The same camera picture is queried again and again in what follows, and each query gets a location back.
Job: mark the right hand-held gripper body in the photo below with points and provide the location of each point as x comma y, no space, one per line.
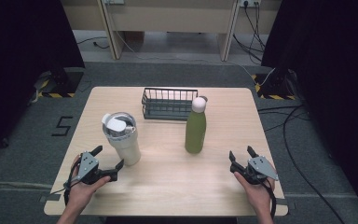
258,169

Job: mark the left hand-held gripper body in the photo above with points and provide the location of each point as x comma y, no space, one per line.
88,166

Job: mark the white tumbler with clear lid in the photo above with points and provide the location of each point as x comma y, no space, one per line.
122,140

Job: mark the green bottle with white cap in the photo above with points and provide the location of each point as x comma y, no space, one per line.
195,130

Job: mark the person's right hand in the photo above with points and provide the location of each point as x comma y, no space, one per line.
256,194

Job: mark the person's left hand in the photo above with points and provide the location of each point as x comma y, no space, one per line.
84,191

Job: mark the grey tape strip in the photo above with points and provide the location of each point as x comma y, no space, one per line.
287,203
50,197

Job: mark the black stand base with hazard tape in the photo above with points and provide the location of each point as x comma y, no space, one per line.
275,87
62,85

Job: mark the black curtain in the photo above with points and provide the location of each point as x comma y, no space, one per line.
338,77
18,62

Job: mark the beige desk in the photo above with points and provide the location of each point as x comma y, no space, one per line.
167,18

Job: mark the white power strip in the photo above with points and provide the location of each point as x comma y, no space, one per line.
114,1

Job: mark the white wall socket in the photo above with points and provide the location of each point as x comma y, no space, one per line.
250,2

